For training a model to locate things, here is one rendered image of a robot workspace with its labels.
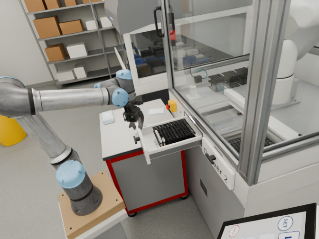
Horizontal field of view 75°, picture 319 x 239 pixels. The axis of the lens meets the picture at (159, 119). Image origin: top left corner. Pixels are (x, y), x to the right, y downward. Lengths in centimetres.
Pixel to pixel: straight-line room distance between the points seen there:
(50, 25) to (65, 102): 412
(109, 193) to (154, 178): 60
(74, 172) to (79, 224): 24
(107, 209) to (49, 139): 41
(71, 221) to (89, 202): 12
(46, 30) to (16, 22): 79
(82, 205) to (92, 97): 50
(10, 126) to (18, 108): 274
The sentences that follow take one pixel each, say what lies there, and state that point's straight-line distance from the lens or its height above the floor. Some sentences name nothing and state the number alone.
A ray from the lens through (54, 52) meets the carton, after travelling 500.
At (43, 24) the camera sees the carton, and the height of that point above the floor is 132.
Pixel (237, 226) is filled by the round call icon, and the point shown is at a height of 102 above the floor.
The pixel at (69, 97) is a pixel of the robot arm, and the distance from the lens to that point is 84.
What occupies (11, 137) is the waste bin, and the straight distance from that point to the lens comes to 363.
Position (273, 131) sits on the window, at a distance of 81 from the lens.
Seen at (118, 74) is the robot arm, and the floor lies 132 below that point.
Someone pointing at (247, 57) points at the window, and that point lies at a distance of 73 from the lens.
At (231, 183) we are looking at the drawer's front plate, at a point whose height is 87.
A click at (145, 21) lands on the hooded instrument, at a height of 143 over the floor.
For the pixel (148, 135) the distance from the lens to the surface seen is 136.
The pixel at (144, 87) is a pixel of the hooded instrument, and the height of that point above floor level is 87.
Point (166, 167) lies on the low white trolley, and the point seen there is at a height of 49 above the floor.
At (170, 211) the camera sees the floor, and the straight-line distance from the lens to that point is 197.
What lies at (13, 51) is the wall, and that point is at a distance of 572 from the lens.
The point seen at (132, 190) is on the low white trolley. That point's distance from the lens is 170.
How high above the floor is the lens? 165
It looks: 32 degrees down
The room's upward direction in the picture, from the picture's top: 9 degrees counter-clockwise
